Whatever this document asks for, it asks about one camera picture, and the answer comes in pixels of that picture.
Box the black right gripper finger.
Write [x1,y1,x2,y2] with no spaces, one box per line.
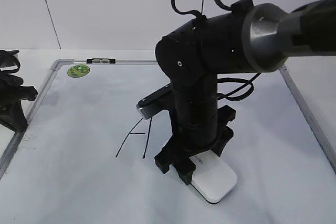
[176,158,196,185]
[214,136,232,156]

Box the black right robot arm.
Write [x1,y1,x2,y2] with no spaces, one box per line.
[155,0,335,184]

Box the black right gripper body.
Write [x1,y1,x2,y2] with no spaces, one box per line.
[154,105,236,174]

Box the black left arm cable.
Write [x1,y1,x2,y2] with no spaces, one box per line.
[0,49,23,74]

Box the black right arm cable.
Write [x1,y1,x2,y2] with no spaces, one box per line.
[170,0,262,102]

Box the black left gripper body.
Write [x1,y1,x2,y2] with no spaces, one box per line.
[1,74,38,109]

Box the white framed whiteboard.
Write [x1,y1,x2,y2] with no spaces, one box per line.
[1,63,335,223]

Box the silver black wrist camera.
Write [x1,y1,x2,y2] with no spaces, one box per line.
[136,84,174,120]

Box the white rectangular board eraser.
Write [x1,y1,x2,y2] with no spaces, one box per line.
[190,150,237,204]

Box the round green sticker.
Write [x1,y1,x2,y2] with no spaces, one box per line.
[67,65,90,78]

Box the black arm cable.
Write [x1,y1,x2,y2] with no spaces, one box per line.
[0,49,23,74]
[170,0,262,102]

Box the black silver hanging clip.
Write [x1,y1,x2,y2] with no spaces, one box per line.
[86,58,116,64]

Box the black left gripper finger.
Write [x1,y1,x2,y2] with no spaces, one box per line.
[1,102,28,132]

